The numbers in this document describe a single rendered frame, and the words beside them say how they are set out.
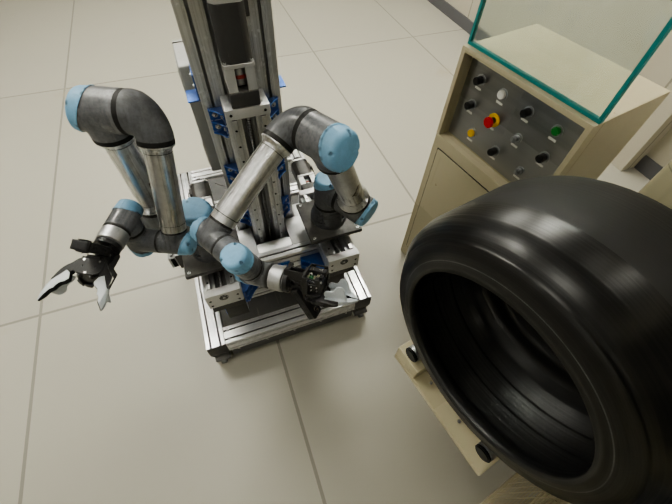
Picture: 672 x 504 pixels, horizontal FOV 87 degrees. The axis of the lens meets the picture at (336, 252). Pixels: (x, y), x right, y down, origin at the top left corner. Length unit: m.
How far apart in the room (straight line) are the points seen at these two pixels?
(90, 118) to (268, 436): 1.46
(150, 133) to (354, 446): 1.53
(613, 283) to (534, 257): 0.09
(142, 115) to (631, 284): 1.04
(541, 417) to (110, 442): 1.78
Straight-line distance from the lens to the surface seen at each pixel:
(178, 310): 2.24
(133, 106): 1.07
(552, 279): 0.57
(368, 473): 1.88
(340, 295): 0.96
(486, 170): 1.61
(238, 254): 0.92
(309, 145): 0.95
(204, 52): 1.17
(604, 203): 0.69
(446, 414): 1.14
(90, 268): 1.12
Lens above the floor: 1.87
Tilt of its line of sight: 55 degrees down
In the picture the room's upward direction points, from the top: 3 degrees clockwise
